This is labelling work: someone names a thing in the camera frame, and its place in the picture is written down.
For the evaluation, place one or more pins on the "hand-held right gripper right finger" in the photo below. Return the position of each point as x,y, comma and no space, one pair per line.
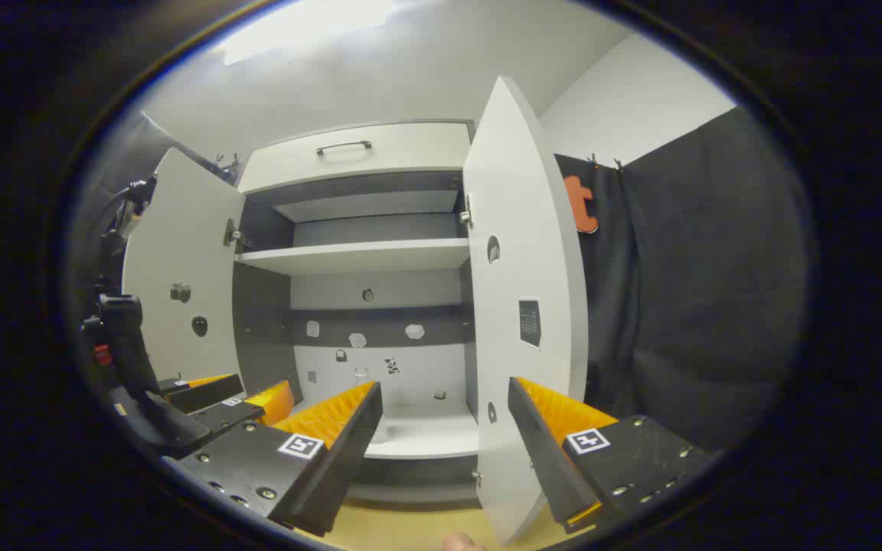
544,459

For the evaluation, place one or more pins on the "white cabinet door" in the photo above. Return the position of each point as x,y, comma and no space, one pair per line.
525,229
181,252

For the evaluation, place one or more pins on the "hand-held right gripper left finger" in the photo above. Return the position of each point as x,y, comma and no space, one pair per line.
334,467

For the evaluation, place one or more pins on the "clear plastic bottle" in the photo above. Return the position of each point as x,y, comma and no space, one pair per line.
362,376

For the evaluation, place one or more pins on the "white cabinet drawer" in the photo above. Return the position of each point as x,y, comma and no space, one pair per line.
410,149

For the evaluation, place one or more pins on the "white grey cabinet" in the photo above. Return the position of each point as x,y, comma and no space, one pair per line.
372,291

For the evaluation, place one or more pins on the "white cabinet shelf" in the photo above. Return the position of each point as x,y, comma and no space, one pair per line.
357,256

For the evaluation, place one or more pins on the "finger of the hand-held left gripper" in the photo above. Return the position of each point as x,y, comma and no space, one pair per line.
227,417
207,394

